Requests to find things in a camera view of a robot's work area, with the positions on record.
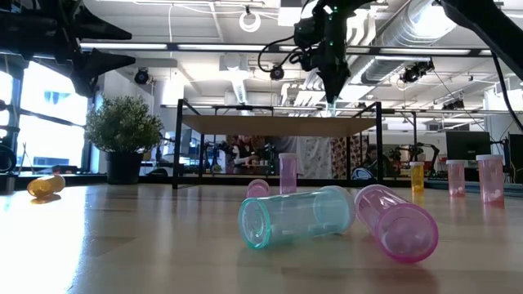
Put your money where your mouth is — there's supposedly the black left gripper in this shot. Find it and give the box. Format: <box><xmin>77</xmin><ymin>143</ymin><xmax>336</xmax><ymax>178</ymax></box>
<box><xmin>38</xmin><ymin>0</ymin><xmax>136</xmax><ymax>99</ymax></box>

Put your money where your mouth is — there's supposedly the white patterned hanging cloth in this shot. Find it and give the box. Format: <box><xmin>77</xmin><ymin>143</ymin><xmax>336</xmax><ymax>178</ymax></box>
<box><xmin>267</xmin><ymin>136</ymin><xmax>333</xmax><ymax>180</ymax></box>

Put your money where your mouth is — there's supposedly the black ceiling track light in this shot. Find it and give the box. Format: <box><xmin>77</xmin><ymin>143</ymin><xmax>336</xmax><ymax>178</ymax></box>
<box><xmin>399</xmin><ymin>60</ymin><xmax>436</xmax><ymax>85</ymax></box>

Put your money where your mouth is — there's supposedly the pink pill bottle white cap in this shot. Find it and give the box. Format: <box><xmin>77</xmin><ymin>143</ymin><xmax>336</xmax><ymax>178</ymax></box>
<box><xmin>476</xmin><ymin>154</ymin><xmax>506</xmax><ymax>204</ymax></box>
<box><xmin>445</xmin><ymin>159</ymin><xmax>467</xmax><ymax>198</ymax></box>

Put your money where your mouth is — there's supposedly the wooden shelf black metal frame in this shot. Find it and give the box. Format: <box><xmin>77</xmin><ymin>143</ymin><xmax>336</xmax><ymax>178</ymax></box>
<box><xmin>172</xmin><ymin>99</ymin><xmax>385</xmax><ymax>193</ymax></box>

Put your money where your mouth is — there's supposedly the black computer monitor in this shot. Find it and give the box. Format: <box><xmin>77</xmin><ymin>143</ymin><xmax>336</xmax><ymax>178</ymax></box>
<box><xmin>507</xmin><ymin>133</ymin><xmax>523</xmax><ymax>185</ymax></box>
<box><xmin>445</xmin><ymin>130</ymin><xmax>492</xmax><ymax>161</ymax></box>

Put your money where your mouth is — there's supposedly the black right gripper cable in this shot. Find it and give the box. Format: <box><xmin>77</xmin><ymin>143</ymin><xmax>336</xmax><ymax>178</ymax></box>
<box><xmin>256</xmin><ymin>34</ymin><xmax>306</xmax><ymax>74</ymax></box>

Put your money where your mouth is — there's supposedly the person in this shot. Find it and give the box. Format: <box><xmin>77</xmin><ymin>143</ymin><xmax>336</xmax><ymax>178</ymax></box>
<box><xmin>226</xmin><ymin>134</ymin><xmax>266</xmax><ymax>176</ymax></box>
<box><xmin>363</xmin><ymin>143</ymin><xmax>390</xmax><ymax>177</ymax></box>

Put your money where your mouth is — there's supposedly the bright window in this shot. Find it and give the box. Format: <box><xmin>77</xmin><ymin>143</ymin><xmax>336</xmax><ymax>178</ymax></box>
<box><xmin>0</xmin><ymin>60</ymin><xmax>90</xmax><ymax>169</ymax></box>

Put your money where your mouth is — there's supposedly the green potted plant black pot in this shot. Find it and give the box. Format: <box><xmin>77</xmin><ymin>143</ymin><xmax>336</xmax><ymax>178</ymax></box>
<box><xmin>84</xmin><ymin>94</ymin><xmax>164</xmax><ymax>185</ymax></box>

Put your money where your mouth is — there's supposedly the purple pill bottle white cap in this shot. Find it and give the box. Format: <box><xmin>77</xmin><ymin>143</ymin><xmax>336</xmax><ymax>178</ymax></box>
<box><xmin>354</xmin><ymin>184</ymin><xmax>440</xmax><ymax>264</ymax></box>
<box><xmin>278</xmin><ymin>152</ymin><xmax>298</xmax><ymax>195</ymax></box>
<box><xmin>246</xmin><ymin>178</ymin><xmax>271</xmax><ymax>199</ymax></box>

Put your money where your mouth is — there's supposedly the black overhead light bar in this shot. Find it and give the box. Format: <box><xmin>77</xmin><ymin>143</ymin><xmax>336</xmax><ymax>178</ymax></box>
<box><xmin>77</xmin><ymin>40</ymin><xmax>523</xmax><ymax>58</ymax></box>

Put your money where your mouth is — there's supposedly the orange pill bottle white cap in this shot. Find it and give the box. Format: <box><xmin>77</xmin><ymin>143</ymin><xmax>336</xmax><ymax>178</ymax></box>
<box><xmin>26</xmin><ymin>174</ymin><xmax>66</xmax><ymax>199</ymax></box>
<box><xmin>409</xmin><ymin>161</ymin><xmax>426</xmax><ymax>194</ymax></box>

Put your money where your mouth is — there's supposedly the white coiled cable ring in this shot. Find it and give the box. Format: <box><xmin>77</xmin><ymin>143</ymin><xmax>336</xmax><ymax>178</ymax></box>
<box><xmin>239</xmin><ymin>8</ymin><xmax>262</xmax><ymax>33</ymax></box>

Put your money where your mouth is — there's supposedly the red patterned hanging cloth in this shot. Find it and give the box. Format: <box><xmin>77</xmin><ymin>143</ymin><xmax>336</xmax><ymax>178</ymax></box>
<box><xmin>331</xmin><ymin>136</ymin><xmax>369</xmax><ymax>180</ymax></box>

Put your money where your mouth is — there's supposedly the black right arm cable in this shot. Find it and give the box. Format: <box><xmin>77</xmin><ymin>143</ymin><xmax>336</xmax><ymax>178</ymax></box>
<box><xmin>489</xmin><ymin>51</ymin><xmax>523</xmax><ymax>134</ymax></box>

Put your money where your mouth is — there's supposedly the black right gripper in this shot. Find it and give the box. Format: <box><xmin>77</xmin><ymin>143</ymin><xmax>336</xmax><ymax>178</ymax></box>
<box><xmin>293</xmin><ymin>0</ymin><xmax>353</xmax><ymax>105</ymax></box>

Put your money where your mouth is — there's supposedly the silver ceiling duct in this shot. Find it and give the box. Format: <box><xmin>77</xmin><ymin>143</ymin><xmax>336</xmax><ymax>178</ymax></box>
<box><xmin>359</xmin><ymin>0</ymin><xmax>458</xmax><ymax>85</ymax></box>

